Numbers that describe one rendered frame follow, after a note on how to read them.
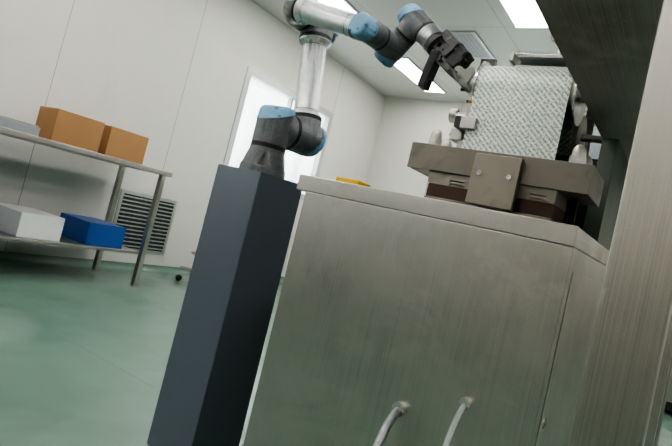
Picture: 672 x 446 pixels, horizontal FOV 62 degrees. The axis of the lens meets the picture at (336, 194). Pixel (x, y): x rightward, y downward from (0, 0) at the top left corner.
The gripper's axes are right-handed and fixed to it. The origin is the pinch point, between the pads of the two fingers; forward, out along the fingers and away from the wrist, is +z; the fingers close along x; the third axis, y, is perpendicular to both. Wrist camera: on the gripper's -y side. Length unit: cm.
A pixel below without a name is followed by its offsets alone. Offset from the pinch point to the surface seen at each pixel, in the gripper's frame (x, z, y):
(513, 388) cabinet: -34, 70, -29
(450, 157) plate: -28.0, 23.1, -11.8
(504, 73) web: -7.6, 6.4, 9.8
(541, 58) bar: 22.1, -3.7, 21.8
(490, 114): -8.3, 12.8, 0.5
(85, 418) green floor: -23, 6, -156
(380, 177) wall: 549, -275, -178
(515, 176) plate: -30.1, 36.8, -3.6
